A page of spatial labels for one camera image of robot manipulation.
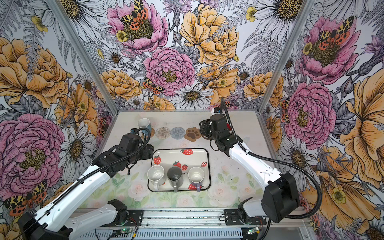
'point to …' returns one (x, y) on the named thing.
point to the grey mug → (175, 177)
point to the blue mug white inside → (144, 123)
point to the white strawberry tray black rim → (185, 158)
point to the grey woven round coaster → (177, 133)
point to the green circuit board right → (255, 230)
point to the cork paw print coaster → (192, 134)
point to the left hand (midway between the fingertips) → (146, 154)
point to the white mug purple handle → (196, 174)
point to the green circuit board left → (125, 230)
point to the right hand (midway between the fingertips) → (202, 128)
